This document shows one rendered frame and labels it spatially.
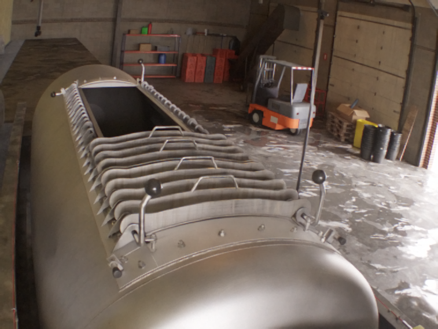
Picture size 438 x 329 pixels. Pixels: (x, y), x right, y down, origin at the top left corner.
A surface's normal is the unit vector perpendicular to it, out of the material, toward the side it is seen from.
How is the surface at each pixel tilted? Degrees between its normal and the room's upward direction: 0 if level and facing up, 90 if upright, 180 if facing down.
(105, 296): 40
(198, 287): 32
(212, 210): 90
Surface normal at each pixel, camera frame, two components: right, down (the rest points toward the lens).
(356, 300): 0.62, 0.00
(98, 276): -0.50, -0.68
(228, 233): 0.07, -0.92
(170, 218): 0.40, 0.37
